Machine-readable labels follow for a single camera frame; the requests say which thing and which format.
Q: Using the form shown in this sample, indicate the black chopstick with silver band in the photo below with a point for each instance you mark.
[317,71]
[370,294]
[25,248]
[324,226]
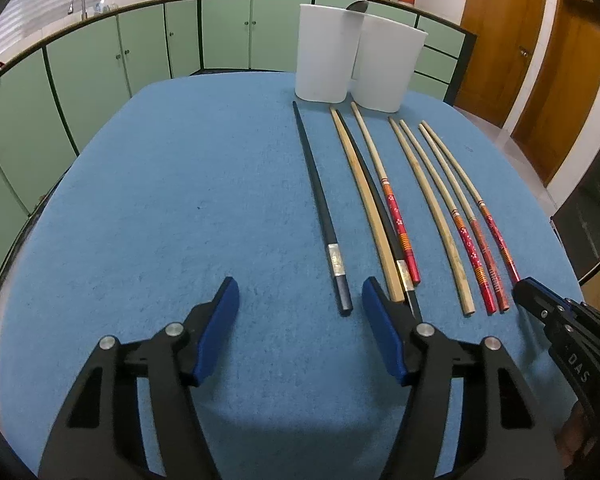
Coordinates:
[320,200]
[404,270]

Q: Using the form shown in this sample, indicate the metal spoon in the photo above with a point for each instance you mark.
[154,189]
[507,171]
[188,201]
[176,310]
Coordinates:
[357,6]

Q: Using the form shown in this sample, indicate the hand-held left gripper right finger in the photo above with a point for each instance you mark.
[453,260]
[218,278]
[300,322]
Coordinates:
[385,330]

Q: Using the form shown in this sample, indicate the wooden door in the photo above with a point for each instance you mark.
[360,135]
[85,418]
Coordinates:
[565,85]
[500,35]

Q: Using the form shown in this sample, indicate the dark glass cabinet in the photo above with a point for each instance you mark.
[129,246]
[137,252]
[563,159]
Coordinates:
[595,210]

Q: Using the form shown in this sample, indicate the red patterned bamboo chopstick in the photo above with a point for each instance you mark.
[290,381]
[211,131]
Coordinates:
[495,280]
[502,245]
[482,280]
[399,225]

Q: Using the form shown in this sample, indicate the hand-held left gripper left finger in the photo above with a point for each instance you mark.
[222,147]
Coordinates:
[215,330]

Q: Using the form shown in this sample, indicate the person's right hand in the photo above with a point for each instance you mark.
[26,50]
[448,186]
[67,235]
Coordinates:
[572,435]

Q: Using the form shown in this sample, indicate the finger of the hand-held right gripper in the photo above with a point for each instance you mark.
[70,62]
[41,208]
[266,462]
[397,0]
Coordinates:
[532,297]

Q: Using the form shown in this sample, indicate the plain bamboo chopstick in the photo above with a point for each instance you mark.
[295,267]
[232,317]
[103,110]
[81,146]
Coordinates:
[465,302]
[365,207]

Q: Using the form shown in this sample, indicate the green kitchen base cabinets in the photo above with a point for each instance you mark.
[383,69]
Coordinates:
[80,70]

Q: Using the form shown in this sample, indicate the blue table mat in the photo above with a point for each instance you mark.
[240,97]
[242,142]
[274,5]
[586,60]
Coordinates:
[205,185]

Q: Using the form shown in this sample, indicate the window blinds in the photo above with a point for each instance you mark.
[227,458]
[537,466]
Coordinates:
[40,5]

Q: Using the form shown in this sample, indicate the white plastic utensil holder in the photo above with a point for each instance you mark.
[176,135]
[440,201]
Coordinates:
[325,50]
[387,65]

